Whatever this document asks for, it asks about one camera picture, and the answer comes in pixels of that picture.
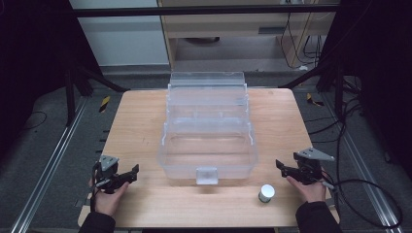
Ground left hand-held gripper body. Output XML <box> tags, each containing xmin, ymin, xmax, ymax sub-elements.
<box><xmin>91</xmin><ymin>154</ymin><xmax>131</xmax><ymax>195</ymax></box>

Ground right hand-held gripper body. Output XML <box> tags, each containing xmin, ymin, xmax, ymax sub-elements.
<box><xmin>289</xmin><ymin>147</ymin><xmax>336</xmax><ymax>186</ymax></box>

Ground person's right hand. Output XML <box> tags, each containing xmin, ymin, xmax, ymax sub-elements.
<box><xmin>286</xmin><ymin>175</ymin><xmax>328</xmax><ymax>204</ymax></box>

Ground person's left hand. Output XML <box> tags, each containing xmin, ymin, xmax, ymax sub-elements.
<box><xmin>88</xmin><ymin>180</ymin><xmax>131</xmax><ymax>217</ymax></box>

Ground small white round can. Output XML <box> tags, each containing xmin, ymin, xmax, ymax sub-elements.
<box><xmin>257</xmin><ymin>183</ymin><xmax>277</xmax><ymax>204</ymax></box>

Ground yellow black striped tape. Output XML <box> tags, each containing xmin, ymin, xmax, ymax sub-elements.
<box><xmin>98</xmin><ymin>95</ymin><xmax>112</xmax><ymax>114</ymax></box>
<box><xmin>305</xmin><ymin>92</ymin><xmax>326</xmax><ymax>108</ymax></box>

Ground clear plastic storage box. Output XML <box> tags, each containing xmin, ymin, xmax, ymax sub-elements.
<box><xmin>156</xmin><ymin>71</ymin><xmax>259</xmax><ymax>186</ymax></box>

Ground black metal stand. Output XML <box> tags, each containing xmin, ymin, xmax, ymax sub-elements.
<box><xmin>63</xmin><ymin>59</ymin><xmax>131</xmax><ymax>128</ymax></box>
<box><xmin>277</xmin><ymin>59</ymin><xmax>361</xmax><ymax>122</ymax></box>

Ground dark curtain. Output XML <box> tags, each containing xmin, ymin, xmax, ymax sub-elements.
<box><xmin>0</xmin><ymin>0</ymin><xmax>102</xmax><ymax>159</ymax></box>
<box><xmin>324</xmin><ymin>0</ymin><xmax>412</xmax><ymax>181</ymax></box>

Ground white cabinet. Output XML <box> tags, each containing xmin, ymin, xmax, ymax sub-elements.
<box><xmin>69</xmin><ymin>0</ymin><xmax>170</xmax><ymax>68</ymax></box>

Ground light wooden desk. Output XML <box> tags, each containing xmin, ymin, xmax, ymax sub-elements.
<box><xmin>156</xmin><ymin>0</ymin><xmax>342</xmax><ymax>70</ymax></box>

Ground black horizontal bar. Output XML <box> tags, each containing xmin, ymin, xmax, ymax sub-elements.
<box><xmin>72</xmin><ymin>3</ymin><xmax>340</xmax><ymax>18</ymax></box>

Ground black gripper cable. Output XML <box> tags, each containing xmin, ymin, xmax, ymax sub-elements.
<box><xmin>89</xmin><ymin>161</ymin><xmax>102</xmax><ymax>214</ymax></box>
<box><xmin>320</xmin><ymin>176</ymin><xmax>404</xmax><ymax>229</ymax></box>

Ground black floor cable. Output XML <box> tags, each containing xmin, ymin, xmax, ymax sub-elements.
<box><xmin>18</xmin><ymin>111</ymin><xmax>49</xmax><ymax>133</ymax></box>
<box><xmin>304</xmin><ymin>96</ymin><xmax>367</xmax><ymax>145</ymax></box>

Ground aluminium floor rail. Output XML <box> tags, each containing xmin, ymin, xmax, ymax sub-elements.
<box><xmin>322</xmin><ymin>95</ymin><xmax>405</xmax><ymax>233</ymax></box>
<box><xmin>9</xmin><ymin>96</ymin><xmax>89</xmax><ymax>233</ymax></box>

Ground black hanging cables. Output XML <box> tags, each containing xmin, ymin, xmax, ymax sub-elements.
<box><xmin>279</xmin><ymin>12</ymin><xmax>326</xmax><ymax>71</ymax></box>

